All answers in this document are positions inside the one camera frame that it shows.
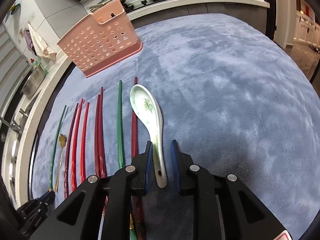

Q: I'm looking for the green chopstick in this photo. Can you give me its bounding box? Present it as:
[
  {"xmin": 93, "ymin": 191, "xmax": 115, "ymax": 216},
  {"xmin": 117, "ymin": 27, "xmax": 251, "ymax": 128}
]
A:
[
  {"xmin": 117, "ymin": 80, "xmax": 138, "ymax": 240},
  {"xmin": 49, "ymin": 105, "xmax": 67, "ymax": 191}
]

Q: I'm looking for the dark maroon chopstick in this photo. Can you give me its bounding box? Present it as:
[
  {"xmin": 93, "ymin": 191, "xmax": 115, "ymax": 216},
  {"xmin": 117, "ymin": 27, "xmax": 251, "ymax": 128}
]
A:
[{"xmin": 64, "ymin": 103, "xmax": 79, "ymax": 198}]

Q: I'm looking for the white ceramic soup spoon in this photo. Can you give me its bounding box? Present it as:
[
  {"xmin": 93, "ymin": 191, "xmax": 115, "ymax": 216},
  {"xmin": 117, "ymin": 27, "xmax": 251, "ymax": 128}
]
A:
[{"xmin": 130, "ymin": 85, "xmax": 168, "ymax": 189}]

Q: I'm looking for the small gold spoon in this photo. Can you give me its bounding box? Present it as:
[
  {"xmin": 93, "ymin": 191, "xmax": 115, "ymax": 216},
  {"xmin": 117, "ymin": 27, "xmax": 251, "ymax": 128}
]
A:
[{"xmin": 54, "ymin": 134, "xmax": 67, "ymax": 192}]

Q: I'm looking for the bright red chopstick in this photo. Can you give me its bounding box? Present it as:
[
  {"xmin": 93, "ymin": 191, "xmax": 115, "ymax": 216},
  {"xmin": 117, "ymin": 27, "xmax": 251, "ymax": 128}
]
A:
[
  {"xmin": 71, "ymin": 98, "xmax": 84, "ymax": 192},
  {"xmin": 80, "ymin": 102, "xmax": 89, "ymax": 183}
]

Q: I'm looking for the dark red chopstick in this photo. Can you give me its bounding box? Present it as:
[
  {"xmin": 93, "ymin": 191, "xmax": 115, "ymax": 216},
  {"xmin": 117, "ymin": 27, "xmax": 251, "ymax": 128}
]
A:
[
  {"xmin": 99, "ymin": 87, "xmax": 107, "ymax": 178},
  {"xmin": 94, "ymin": 94, "xmax": 100, "ymax": 177}
]

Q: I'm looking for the steel sink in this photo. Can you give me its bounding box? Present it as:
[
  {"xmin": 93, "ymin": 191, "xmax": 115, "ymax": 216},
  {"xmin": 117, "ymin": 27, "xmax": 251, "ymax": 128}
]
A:
[{"xmin": 1, "ymin": 100, "xmax": 28, "ymax": 205}]

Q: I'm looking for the steel faucet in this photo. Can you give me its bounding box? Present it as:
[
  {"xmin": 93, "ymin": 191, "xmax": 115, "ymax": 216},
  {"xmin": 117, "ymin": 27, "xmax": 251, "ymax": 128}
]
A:
[{"xmin": 1, "ymin": 108, "xmax": 29, "ymax": 140}]

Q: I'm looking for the blue fleece table mat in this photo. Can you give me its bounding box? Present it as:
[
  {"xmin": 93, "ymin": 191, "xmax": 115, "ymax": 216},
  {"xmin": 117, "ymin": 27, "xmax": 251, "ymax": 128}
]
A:
[{"xmin": 31, "ymin": 14, "xmax": 319, "ymax": 239}]

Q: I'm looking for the steel colander bowl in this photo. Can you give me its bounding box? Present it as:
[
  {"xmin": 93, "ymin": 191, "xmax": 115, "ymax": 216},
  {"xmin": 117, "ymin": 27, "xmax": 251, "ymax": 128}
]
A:
[{"xmin": 21, "ymin": 68, "xmax": 45, "ymax": 98}]

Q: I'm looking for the pink perforated utensil holder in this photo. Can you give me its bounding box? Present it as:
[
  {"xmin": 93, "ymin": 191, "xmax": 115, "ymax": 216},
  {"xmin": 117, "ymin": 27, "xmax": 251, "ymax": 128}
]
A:
[{"xmin": 57, "ymin": 0, "xmax": 143, "ymax": 77}]

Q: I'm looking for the green dish soap bottle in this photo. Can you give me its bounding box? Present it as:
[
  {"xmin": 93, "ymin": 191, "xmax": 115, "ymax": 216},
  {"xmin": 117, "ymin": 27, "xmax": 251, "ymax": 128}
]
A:
[{"xmin": 30, "ymin": 59, "xmax": 48, "ymax": 76}]

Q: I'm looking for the white hanging towel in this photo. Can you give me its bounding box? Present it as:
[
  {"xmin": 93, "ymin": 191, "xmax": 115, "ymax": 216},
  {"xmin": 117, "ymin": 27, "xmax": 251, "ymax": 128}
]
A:
[{"xmin": 28, "ymin": 23, "xmax": 57, "ymax": 61}]

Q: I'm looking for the purple hanging cloth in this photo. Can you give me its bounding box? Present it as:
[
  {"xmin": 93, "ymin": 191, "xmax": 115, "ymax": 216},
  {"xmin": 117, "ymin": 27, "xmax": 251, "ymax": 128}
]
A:
[{"xmin": 23, "ymin": 29, "xmax": 37, "ymax": 56}]

